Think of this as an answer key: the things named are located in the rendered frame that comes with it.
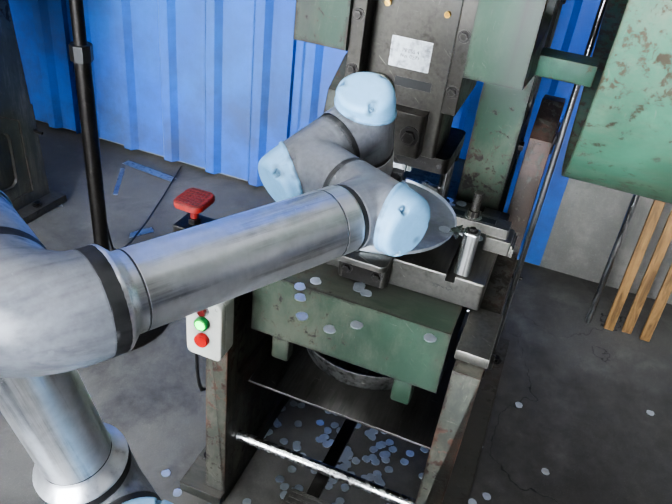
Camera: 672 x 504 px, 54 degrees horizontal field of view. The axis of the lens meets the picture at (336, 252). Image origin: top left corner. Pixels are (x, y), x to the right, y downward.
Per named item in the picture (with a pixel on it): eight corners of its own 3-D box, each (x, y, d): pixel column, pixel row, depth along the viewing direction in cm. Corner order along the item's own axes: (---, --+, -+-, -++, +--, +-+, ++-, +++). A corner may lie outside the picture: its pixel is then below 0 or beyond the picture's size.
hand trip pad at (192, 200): (198, 243, 125) (198, 208, 121) (171, 234, 127) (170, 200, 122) (217, 226, 131) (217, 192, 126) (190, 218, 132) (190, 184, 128)
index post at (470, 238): (468, 278, 122) (480, 234, 116) (452, 273, 122) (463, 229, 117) (471, 270, 124) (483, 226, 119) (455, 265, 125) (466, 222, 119)
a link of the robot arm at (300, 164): (301, 188, 73) (374, 136, 77) (244, 149, 80) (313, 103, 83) (316, 237, 79) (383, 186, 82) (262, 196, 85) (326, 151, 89)
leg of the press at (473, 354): (440, 603, 143) (565, 260, 93) (390, 581, 146) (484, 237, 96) (507, 347, 216) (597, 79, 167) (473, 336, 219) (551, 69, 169)
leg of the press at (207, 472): (221, 508, 156) (228, 164, 107) (179, 490, 159) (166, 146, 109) (354, 298, 230) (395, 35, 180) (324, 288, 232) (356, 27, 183)
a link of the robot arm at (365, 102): (316, 90, 81) (367, 56, 84) (321, 150, 90) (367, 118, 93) (360, 124, 77) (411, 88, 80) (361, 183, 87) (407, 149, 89)
